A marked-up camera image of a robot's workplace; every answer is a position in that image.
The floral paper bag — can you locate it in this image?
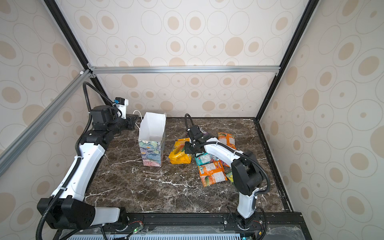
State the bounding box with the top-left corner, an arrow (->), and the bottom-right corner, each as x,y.
138,112 -> 167,167

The yellow mango gummy bag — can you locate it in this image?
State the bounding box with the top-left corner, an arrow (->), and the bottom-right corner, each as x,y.
169,138 -> 192,165

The pink yellow Fox's fruits bag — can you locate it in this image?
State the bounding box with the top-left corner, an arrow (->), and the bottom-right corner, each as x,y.
215,157 -> 231,168

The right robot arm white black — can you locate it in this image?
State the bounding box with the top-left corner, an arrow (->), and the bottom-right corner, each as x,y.
186,125 -> 271,220

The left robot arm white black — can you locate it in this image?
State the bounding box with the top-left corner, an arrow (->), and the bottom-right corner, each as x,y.
37,105 -> 139,230

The teal snack bag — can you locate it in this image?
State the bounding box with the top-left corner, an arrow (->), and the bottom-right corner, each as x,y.
195,153 -> 215,166

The orange snack bag at back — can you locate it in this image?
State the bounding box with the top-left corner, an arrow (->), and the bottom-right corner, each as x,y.
218,132 -> 236,149

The orange mango snack bag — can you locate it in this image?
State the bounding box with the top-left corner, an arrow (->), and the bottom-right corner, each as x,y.
199,161 -> 227,187

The green Fox's candy bag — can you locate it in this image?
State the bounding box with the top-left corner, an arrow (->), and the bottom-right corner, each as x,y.
226,171 -> 234,184

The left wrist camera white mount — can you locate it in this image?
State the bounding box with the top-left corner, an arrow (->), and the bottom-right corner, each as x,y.
115,97 -> 129,119

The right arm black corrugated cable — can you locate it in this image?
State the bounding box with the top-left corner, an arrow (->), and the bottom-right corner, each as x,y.
184,113 -> 272,196

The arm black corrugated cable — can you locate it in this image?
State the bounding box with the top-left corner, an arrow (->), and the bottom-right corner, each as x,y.
184,113 -> 272,196
35,81 -> 124,240

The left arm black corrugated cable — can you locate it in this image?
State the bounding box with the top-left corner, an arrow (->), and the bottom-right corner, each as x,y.
35,81 -> 124,240

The silver aluminium rail back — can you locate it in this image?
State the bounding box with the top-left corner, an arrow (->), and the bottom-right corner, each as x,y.
91,66 -> 280,74

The silver aluminium rail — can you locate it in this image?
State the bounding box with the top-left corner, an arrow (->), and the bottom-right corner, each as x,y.
1,70 -> 91,175
91,66 -> 280,74

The black corner frame post left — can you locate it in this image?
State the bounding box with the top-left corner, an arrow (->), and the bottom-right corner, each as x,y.
43,0 -> 107,95

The black corner frame post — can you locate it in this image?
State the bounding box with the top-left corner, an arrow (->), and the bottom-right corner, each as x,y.
255,0 -> 319,123
43,0 -> 107,95

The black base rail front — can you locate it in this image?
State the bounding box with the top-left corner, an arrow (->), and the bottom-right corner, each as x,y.
71,212 -> 312,240

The silver aluminium rail left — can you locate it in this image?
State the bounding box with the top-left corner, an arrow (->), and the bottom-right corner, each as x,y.
1,70 -> 91,175

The black corner frame post right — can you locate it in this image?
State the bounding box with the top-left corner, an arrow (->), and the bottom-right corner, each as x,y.
255,0 -> 319,123

